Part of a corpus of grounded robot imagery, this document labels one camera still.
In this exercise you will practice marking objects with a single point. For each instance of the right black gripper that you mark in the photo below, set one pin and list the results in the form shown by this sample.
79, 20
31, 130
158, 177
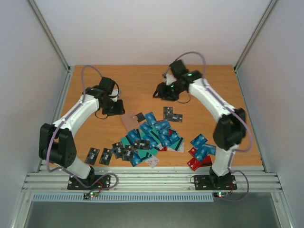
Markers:
163, 90

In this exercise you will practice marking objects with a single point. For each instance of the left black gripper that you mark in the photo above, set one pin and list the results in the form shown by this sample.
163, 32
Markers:
118, 111

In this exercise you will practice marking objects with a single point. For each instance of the black vip membership card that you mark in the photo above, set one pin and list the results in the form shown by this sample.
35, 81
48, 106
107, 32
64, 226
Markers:
142, 144

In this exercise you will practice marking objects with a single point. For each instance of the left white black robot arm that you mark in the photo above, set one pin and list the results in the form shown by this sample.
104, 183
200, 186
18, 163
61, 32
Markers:
56, 141

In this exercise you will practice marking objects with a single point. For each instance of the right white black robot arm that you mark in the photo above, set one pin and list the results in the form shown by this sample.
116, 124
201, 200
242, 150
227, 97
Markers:
231, 122

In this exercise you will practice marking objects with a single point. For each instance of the black card top right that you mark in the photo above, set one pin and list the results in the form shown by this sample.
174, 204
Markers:
167, 110

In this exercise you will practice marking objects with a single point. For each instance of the black card far right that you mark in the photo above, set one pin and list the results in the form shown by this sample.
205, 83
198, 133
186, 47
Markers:
175, 118

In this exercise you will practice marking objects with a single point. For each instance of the teal card magnetic stripe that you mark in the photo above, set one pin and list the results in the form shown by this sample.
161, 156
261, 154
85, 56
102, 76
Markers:
126, 141

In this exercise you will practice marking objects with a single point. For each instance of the far left black vip card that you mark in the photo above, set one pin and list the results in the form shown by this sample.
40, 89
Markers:
92, 156

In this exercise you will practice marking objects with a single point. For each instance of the blue card right edge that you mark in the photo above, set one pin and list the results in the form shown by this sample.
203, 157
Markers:
203, 151

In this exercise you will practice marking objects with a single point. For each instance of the white card with red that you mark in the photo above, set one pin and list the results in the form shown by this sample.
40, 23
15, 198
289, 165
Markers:
152, 161

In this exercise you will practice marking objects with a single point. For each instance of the red card front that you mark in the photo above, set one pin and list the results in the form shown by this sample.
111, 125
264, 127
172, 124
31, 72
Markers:
194, 164

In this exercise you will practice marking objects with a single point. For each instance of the red card magnetic stripe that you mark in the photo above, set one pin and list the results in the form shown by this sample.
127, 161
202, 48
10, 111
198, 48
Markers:
206, 162

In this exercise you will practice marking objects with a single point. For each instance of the left small circuit board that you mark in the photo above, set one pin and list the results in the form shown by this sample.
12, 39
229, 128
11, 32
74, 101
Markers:
90, 195

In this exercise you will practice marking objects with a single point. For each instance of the small circuit board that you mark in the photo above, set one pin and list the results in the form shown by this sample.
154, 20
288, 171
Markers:
220, 194
90, 195

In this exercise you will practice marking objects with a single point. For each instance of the right small circuit board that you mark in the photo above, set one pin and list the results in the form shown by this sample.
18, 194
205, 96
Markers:
220, 194

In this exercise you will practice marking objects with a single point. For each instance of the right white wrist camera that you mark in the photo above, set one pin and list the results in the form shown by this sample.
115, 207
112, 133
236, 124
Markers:
168, 79

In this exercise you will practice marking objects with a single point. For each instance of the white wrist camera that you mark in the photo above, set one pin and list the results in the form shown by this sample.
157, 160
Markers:
115, 94
168, 79

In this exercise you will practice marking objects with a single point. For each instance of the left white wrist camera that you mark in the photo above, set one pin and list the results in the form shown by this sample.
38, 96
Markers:
115, 94

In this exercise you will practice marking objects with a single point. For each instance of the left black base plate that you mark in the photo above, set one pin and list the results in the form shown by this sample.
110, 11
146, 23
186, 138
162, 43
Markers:
102, 183

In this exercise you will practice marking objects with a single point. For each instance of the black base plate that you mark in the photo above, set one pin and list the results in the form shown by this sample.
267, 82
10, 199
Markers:
202, 183
102, 183

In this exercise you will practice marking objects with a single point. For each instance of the grey slotted cable duct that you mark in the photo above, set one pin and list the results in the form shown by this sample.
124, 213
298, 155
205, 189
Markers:
107, 197

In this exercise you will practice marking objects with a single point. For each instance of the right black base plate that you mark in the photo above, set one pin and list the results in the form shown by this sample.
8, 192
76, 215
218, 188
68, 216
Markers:
202, 183

